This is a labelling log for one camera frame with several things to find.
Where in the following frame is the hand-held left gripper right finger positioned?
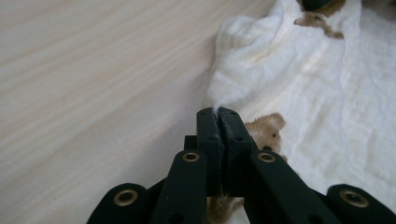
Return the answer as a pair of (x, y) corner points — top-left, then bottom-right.
(217, 106), (259, 198)

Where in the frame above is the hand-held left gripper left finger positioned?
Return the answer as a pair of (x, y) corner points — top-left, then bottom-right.
(184, 106), (224, 198)

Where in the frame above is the white towel with bear print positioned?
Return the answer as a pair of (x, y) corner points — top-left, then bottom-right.
(204, 0), (396, 224)

